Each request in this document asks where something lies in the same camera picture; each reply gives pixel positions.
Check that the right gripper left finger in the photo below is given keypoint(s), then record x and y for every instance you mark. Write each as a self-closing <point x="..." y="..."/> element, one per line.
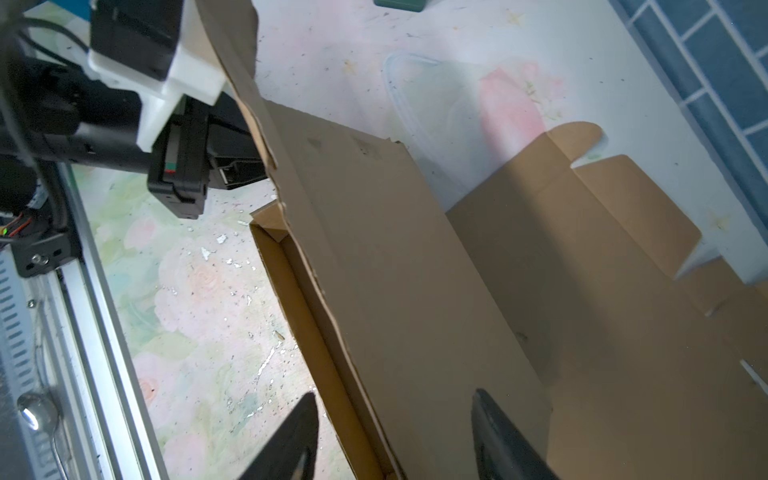
<point x="291" y="451"/>

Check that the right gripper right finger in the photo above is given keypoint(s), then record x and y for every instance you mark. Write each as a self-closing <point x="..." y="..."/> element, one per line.
<point x="501" y="450"/>

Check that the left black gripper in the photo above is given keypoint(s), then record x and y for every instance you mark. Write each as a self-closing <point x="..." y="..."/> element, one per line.
<point x="76" y="120"/>

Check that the cardboard box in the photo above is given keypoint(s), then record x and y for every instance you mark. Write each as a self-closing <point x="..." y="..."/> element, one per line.
<point x="409" y="314"/>
<point x="653" y="372"/>

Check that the metal spoon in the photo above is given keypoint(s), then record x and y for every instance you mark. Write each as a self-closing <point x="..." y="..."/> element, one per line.
<point x="39" y="412"/>

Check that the green rectangular sponge block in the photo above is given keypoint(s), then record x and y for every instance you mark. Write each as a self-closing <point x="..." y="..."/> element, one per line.
<point x="405" y="5"/>

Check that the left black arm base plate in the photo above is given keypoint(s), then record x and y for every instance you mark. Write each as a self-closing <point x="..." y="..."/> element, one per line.
<point x="43" y="255"/>

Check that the white slotted cable duct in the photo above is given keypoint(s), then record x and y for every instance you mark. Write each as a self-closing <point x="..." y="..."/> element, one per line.
<point x="24" y="454"/>

